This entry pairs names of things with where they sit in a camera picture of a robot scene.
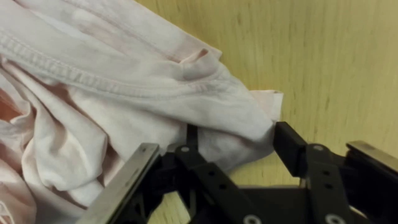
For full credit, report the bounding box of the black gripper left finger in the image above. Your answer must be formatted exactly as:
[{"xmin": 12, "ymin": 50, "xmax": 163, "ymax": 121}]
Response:
[{"xmin": 76, "ymin": 124, "xmax": 267, "ymax": 224}]

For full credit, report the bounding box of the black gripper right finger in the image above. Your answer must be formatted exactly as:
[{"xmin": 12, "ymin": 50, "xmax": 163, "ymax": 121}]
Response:
[{"xmin": 273, "ymin": 121, "xmax": 398, "ymax": 224}]

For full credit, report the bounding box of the light pink printed shirt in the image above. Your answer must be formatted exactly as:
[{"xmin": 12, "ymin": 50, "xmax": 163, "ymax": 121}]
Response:
[{"xmin": 0, "ymin": 0, "xmax": 285, "ymax": 224}]

